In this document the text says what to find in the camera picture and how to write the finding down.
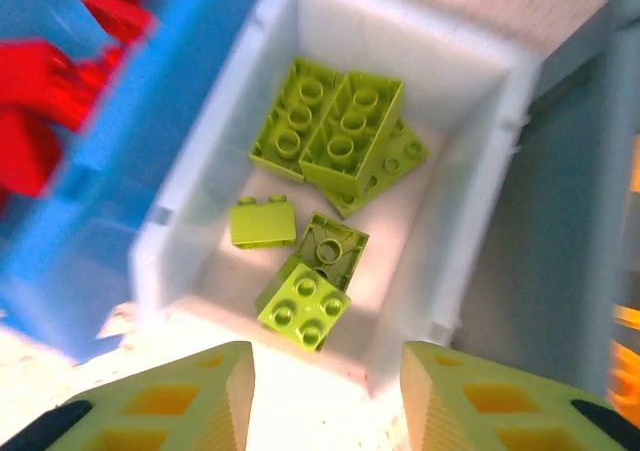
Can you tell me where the grey plastic bin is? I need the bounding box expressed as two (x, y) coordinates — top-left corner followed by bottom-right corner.
(449, 0), (640, 403)

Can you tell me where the green two-by-two lego brick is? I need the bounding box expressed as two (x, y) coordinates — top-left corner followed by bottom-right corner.
(254, 262), (352, 354)
(293, 210), (371, 292)

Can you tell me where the white plastic bin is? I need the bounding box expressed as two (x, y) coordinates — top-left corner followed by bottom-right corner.
(126, 0), (545, 403)

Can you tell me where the red small lego brick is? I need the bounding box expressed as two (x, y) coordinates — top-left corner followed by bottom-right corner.
(0, 104), (65, 210)

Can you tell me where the blue plastic bin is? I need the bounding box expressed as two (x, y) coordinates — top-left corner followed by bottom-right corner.
(0, 0), (282, 368)

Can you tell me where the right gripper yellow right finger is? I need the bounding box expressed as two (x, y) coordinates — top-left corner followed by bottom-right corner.
(400, 340), (640, 451)

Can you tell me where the yellow two-by-two lego brick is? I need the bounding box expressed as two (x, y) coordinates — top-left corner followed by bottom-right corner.
(607, 338), (640, 417)

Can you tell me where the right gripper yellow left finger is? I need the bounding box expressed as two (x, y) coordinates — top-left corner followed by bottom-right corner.
(0, 340), (257, 451)

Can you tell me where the red stepped lego piece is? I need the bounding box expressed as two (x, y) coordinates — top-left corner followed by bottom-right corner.
(0, 39), (125, 133)

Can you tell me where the green small lego brick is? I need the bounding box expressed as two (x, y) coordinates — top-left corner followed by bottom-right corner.
(228, 194), (298, 249)

